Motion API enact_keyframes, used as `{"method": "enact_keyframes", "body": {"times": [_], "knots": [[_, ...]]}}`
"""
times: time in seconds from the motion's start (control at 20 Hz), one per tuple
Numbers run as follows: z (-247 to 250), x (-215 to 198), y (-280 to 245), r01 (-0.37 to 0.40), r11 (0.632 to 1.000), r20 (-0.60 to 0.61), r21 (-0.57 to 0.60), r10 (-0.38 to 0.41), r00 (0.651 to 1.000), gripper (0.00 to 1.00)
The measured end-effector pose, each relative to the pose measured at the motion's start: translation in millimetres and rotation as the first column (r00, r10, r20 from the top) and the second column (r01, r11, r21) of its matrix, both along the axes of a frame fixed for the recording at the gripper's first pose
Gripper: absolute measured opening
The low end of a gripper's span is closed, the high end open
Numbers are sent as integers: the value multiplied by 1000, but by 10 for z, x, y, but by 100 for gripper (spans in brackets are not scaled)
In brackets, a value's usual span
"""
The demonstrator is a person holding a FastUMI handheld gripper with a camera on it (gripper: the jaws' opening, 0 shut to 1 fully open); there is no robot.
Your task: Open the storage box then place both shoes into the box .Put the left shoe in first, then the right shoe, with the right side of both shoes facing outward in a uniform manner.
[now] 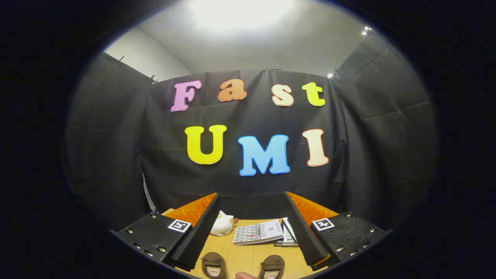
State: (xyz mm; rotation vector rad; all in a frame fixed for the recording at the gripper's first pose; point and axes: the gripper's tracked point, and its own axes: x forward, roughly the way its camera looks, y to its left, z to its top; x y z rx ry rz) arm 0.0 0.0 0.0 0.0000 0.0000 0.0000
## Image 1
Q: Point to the large white book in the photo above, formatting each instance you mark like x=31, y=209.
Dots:
x=288, y=232

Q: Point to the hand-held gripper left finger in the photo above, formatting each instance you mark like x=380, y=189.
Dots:
x=201, y=236

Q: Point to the white duck plush toy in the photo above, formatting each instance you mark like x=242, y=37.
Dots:
x=221, y=226

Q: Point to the brown fuzzy shoe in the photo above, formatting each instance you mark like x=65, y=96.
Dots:
x=213, y=259
x=273, y=261

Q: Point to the dark edged book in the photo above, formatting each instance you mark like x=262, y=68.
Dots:
x=281, y=244

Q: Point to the grey patterned book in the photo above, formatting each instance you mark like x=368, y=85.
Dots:
x=257, y=233

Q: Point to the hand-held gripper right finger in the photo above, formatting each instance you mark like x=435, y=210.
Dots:
x=306, y=240

